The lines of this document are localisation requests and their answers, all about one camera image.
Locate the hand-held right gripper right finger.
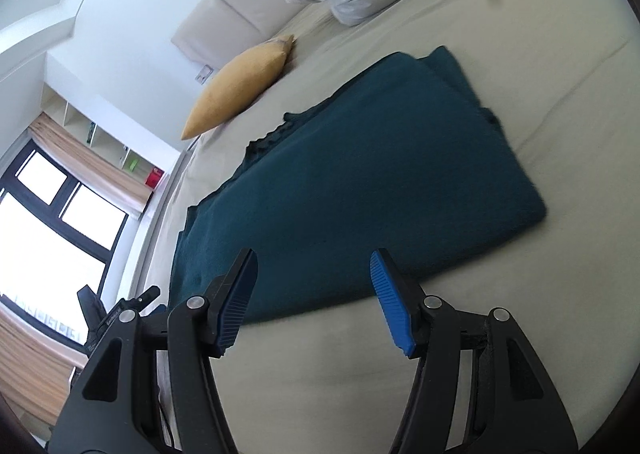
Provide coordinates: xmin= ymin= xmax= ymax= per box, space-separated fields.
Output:
xmin=369 ymin=248 xmax=581 ymax=454

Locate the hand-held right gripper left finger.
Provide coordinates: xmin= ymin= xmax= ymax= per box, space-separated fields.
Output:
xmin=47 ymin=248 xmax=260 ymax=454

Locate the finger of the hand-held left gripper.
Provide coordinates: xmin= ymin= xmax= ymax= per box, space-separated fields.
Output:
xmin=102 ymin=285 xmax=162 ymax=322

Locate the dark green sweater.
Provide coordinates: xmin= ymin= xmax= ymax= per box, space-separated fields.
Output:
xmin=169 ymin=45 xmax=547 ymax=330

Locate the black framed window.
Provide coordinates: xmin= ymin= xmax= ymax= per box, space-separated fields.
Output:
xmin=0 ymin=143 xmax=130 ymax=350

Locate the bed with beige sheet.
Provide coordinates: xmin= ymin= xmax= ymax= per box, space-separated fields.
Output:
xmin=130 ymin=0 xmax=640 ymax=454

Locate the yellow pillow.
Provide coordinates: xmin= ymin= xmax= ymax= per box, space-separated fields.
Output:
xmin=180 ymin=33 xmax=297 ymax=141

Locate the beige padded headboard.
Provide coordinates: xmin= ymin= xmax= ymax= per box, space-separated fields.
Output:
xmin=170 ymin=0 xmax=323 ymax=71

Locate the white wall shelf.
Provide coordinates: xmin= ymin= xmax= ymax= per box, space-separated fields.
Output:
xmin=41 ymin=83 xmax=167 ymax=191

